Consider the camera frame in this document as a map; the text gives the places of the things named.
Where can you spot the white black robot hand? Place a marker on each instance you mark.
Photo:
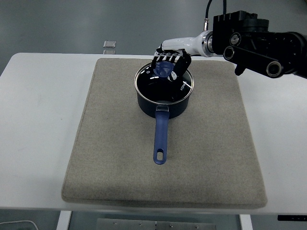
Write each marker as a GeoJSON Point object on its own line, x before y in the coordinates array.
{"type": "Point", "coordinates": [184, 44]}

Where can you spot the dark blue saucepan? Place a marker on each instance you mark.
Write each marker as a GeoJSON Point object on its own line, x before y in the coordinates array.
{"type": "Point", "coordinates": [160, 134]}

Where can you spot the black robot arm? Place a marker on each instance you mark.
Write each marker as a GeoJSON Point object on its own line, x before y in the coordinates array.
{"type": "Point", "coordinates": [251, 43]}

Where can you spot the black table control panel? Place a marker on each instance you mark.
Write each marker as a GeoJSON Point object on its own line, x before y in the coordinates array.
{"type": "Point", "coordinates": [292, 217]}

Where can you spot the beige fabric mat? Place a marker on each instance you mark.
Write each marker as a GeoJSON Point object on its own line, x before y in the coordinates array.
{"type": "Point", "coordinates": [108, 143]}

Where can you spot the grey metal plate with screws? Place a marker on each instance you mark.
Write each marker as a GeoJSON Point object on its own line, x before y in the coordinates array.
{"type": "Point", "coordinates": [120, 225]}

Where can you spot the glass pot lid blue knob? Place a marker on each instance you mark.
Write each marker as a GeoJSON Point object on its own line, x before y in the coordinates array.
{"type": "Point", "coordinates": [148, 83]}

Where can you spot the white table leg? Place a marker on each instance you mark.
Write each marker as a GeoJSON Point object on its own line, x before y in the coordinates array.
{"type": "Point", "coordinates": [246, 222]}
{"type": "Point", "coordinates": [63, 221]}

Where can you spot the silver floor socket plate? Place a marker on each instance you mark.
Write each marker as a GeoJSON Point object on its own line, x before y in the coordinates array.
{"type": "Point", "coordinates": [109, 44]}
{"type": "Point", "coordinates": [109, 52]}

